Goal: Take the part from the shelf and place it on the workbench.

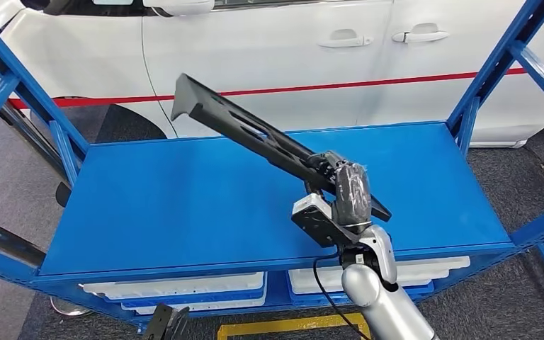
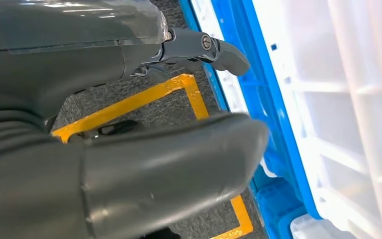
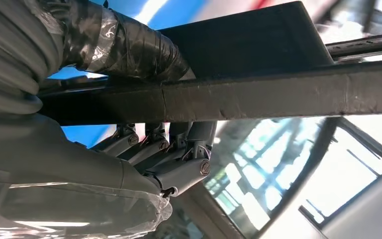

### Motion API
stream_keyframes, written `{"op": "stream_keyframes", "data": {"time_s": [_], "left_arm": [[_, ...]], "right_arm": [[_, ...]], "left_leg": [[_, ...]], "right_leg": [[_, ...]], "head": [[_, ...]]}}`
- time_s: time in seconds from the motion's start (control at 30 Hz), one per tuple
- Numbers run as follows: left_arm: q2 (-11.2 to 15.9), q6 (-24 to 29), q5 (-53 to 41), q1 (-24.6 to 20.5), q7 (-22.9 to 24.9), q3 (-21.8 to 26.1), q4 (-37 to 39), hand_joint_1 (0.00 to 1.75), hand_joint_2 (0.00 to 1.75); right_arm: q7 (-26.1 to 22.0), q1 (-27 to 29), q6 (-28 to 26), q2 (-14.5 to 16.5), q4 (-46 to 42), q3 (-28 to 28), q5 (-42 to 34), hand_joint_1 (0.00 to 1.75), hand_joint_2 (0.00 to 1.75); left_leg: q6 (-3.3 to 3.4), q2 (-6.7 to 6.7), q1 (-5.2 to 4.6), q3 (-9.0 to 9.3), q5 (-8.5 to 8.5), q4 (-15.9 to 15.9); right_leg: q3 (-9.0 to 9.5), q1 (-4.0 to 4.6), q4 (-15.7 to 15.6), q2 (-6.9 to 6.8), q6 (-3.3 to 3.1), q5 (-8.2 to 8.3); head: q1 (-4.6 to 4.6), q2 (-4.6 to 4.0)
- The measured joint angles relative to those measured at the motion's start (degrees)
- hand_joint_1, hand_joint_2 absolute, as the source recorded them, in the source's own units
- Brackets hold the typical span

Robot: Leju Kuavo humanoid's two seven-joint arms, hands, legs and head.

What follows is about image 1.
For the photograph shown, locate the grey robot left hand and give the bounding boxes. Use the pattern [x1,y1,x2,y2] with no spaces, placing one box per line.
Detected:
[140,302,192,340]

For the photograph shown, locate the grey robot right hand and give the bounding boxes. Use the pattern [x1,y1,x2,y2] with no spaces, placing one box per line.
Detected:
[305,149,374,236]

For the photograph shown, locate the black plastic plate part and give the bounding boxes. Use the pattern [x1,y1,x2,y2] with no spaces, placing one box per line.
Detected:
[170,72,393,224]

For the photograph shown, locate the blue metal shelf rack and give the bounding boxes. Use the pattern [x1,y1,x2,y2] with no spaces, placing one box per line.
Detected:
[0,0,544,329]

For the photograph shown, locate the blue plastic bin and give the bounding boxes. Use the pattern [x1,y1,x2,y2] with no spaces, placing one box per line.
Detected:
[105,287,267,304]
[285,281,437,306]

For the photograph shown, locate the white translucent plastic bin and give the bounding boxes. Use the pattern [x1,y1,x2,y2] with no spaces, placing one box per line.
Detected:
[288,255,472,294]
[121,293,268,316]
[80,272,266,301]
[396,274,452,288]

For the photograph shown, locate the yellow floor tape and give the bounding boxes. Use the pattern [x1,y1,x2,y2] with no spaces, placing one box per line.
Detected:
[216,312,373,340]

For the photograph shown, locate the white car red stripe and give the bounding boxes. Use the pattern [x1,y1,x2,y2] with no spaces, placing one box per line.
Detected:
[0,0,544,149]

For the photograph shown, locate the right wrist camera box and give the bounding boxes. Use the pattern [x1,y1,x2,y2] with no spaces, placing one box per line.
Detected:
[291,192,362,249]

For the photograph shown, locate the black cable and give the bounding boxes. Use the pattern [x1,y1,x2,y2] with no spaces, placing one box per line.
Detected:
[312,251,371,340]

